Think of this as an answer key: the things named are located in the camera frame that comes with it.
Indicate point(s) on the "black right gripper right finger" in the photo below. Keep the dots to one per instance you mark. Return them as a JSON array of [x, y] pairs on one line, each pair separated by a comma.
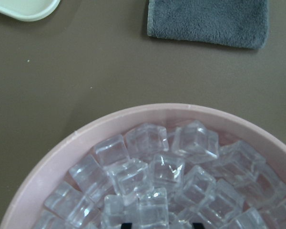
[[197, 225]]

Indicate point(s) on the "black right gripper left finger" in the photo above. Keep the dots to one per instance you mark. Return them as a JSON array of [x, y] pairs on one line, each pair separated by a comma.
[[127, 225]]

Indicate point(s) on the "pile of ice cubes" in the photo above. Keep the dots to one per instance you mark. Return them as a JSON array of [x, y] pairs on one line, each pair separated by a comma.
[[159, 178]]

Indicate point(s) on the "pink bowl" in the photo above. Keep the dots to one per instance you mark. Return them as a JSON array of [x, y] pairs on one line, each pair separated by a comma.
[[27, 203]]

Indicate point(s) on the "grey folded cloth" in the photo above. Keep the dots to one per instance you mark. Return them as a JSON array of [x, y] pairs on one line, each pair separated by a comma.
[[234, 23]]

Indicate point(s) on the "cream rabbit tray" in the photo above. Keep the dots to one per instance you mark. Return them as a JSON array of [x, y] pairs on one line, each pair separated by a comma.
[[28, 10]]

